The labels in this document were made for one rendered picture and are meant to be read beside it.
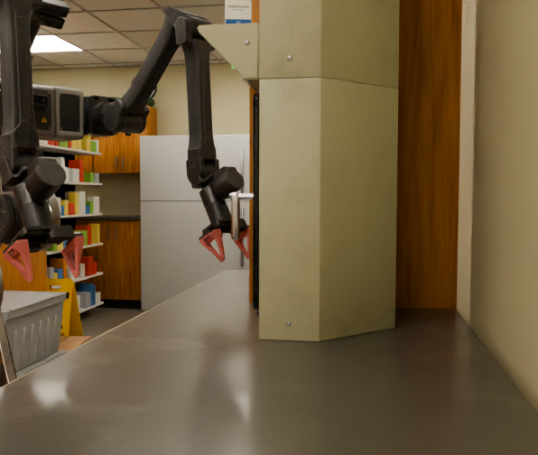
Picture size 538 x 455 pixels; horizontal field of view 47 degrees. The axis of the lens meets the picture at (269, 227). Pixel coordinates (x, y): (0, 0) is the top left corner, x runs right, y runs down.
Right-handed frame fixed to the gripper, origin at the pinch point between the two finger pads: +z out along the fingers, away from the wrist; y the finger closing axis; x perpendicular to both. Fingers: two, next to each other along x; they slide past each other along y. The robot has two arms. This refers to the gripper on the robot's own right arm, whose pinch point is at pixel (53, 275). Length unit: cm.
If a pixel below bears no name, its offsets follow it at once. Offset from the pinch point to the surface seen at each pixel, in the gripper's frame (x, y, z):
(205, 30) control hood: -45, 16, -26
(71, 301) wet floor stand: 282, 175, -90
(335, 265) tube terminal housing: -40, 31, 20
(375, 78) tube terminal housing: -59, 40, -10
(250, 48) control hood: -49, 20, -20
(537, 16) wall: -89, 32, 3
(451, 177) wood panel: -51, 73, 6
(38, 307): 183, 95, -55
